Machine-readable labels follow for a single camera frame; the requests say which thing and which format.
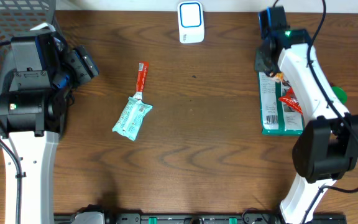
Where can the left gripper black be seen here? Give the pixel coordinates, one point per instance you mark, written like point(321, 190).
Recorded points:
point(81, 61)

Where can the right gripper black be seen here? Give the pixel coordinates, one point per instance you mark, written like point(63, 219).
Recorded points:
point(259, 62)

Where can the small orange juice box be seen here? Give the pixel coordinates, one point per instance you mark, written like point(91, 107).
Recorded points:
point(278, 77)

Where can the orange red snack pouch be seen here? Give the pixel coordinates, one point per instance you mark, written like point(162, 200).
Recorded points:
point(290, 100)

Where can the red snack stick packet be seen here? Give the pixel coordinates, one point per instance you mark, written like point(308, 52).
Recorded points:
point(141, 78)

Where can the green snack packet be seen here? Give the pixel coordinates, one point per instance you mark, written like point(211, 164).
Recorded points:
point(276, 117)

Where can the pale green wipes packet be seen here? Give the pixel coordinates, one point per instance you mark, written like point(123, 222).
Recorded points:
point(131, 118)

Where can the green lid white jar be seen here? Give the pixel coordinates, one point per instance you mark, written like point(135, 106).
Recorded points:
point(340, 93)

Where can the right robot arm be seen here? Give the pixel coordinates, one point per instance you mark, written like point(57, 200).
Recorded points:
point(325, 155)

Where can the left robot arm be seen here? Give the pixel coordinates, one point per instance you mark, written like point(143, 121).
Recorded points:
point(38, 78)

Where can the white barcode scanner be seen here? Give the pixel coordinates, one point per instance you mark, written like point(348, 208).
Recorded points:
point(190, 22)

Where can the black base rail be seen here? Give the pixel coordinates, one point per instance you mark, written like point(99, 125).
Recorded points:
point(250, 217)

